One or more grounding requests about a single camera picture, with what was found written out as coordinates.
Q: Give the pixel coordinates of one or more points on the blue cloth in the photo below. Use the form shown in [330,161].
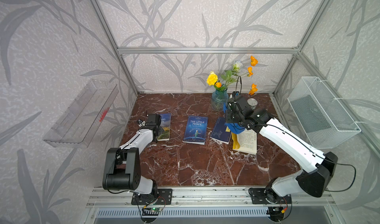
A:
[234,128]

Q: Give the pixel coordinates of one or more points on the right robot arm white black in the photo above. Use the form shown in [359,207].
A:
[317,167]

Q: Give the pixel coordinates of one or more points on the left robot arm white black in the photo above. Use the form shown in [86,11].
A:
[122,171]

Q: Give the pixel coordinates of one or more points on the The Little Prince blue book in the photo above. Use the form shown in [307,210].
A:
[196,130]

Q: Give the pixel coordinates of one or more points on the open silver tin can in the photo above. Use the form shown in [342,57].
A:
[252,103]

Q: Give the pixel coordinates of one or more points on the right circuit board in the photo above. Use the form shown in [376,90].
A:
[277,213]

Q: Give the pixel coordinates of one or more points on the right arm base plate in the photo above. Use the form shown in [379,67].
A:
[258,195]

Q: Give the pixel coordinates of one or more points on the aluminium front rail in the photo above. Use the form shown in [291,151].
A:
[205,196]

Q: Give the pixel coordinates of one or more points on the white wire basket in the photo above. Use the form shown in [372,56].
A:
[325,121]

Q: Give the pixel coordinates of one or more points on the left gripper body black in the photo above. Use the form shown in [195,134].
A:
[159,129]

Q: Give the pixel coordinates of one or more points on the dark navy Chinese book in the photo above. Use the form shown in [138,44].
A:
[221,132]

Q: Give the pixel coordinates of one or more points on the Animal Farm book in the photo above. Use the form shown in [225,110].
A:
[165,125]

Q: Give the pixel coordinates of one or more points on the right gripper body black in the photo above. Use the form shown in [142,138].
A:
[231,118]

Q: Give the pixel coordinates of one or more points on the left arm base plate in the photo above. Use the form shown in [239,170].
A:
[162,196]

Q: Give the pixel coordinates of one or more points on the clear acrylic shelf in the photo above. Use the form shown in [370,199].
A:
[80,122]

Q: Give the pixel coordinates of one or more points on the yellow orange flower bouquet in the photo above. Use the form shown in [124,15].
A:
[235,74]

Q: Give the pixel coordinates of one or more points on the left circuit board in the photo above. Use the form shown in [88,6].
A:
[152,211]

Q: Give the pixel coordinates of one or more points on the glass vase teal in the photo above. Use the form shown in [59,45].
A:
[218,99]

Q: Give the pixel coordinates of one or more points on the circuit board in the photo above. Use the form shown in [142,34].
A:
[152,211]
[277,213]

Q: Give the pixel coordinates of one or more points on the yellow book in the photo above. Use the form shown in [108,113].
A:
[245,142]

